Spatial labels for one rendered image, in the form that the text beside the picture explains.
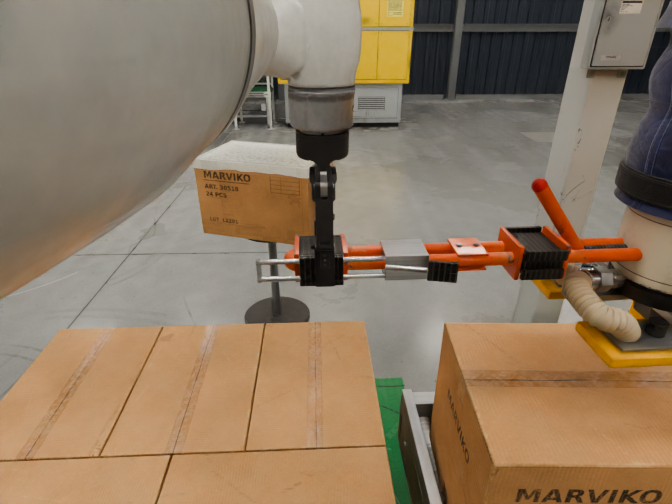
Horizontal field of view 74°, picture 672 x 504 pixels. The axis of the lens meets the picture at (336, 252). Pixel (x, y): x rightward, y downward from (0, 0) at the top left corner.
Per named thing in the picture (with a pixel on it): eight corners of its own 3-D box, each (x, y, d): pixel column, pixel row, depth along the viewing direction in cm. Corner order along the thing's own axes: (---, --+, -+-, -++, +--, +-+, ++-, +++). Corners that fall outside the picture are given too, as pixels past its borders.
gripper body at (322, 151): (351, 134, 58) (350, 201, 63) (346, 122, 66) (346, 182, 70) (294, 135, 58) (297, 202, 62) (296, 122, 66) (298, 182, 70)
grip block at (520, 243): (538, 253, 80) (545, 223, 77) (566, 281, 71) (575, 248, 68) (492, 254, 79) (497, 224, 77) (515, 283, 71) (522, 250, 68)
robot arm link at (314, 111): (352, 81, 64) (352, 123, 66) (289, 81, 63) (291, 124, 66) (358, 89, 56) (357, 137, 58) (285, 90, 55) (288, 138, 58)
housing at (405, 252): (418, 260, 77) (420, 237, 75) (427, 280, 71) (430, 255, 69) (378, 262, 77) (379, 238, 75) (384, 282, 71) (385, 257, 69)
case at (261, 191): (333, 217, 255) (333, 147, 236) (310, 247, 220) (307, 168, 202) (238, 206, 270) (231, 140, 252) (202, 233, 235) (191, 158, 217)
